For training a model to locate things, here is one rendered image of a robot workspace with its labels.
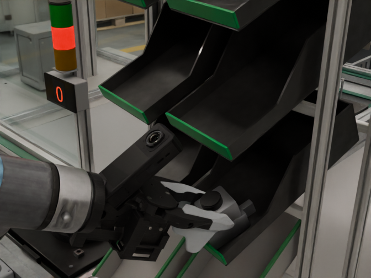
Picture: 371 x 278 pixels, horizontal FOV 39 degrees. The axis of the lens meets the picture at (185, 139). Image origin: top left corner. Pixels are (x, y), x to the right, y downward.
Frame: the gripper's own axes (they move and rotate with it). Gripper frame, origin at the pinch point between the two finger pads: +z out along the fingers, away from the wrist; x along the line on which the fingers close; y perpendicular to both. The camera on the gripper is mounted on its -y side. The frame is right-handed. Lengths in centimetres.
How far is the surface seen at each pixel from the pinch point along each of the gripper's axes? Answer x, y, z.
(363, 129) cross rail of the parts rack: -2.6, -16.5, 22.7
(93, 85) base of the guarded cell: -154, 33, 49
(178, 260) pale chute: -8.8, 15.5, 6.2
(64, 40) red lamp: -63, -2, -5
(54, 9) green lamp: -65, -7, -9
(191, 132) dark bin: -3.4, -8.3, -7.2
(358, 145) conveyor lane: -57, -1, 99
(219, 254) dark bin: 4.6, 4.4, -0.2
